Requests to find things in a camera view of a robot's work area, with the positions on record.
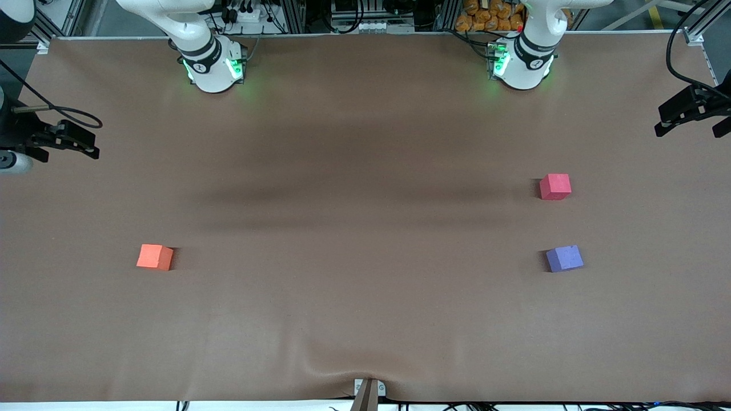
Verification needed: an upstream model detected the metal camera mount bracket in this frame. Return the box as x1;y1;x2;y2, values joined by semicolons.
354;378;387;411

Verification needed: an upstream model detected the brown table mat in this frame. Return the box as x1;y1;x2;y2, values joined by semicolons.
0;34;731;404

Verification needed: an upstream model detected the orange foam block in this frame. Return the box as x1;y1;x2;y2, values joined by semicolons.
136;244;174;271

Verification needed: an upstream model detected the white power strip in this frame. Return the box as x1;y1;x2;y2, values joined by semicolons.
226;6;269;23

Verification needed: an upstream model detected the purple foam block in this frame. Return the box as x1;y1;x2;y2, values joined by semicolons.
545;245;585;273

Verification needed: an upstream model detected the aluminium frame post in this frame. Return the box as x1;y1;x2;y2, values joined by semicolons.
283;0;307;34
437;0;463;32

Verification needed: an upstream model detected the red foam block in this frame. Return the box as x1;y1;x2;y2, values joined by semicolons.
539;174;572;201

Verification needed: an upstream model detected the aluminium frame rail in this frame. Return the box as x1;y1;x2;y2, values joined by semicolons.
34;0;86;53

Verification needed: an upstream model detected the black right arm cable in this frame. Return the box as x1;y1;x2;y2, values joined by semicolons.
0;57;104;130

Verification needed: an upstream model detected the bag of orange items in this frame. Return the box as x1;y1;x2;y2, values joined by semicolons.
455;0;526;33

